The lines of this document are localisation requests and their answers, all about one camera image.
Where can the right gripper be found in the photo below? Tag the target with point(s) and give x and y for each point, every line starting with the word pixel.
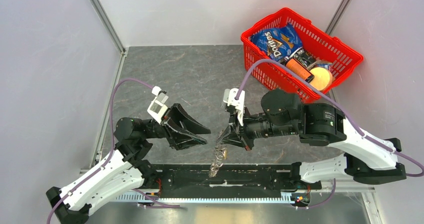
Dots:
pixel 231 137

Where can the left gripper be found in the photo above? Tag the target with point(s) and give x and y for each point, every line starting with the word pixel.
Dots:
pixel 175 130

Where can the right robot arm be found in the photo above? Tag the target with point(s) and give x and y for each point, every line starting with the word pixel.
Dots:
pixel 368 160

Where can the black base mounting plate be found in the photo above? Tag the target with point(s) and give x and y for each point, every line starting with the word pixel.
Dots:
pixel 232 181

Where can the orange cylindrical can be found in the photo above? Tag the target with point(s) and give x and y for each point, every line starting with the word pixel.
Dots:
pixel 297 68

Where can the blue Doritos chip bag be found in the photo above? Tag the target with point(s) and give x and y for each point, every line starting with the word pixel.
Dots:
pixel 277 43

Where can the black snack packet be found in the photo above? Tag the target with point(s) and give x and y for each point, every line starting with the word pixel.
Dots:
pixel 303 57

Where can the round yellow sponge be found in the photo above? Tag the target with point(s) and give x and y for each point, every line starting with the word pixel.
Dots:
pixel 322 78

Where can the red plastic basket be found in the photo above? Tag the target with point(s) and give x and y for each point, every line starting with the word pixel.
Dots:
pixel 330 53

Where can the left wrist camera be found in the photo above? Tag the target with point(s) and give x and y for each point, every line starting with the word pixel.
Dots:
pixel 157 107

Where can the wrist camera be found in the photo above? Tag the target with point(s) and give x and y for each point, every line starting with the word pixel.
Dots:
pixel 229 98
pixel 157 107

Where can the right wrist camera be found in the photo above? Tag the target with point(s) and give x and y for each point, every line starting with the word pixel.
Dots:
pixel 229 98

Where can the slotted cable duct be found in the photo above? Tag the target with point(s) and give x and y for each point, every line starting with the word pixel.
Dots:
pixel 132 197

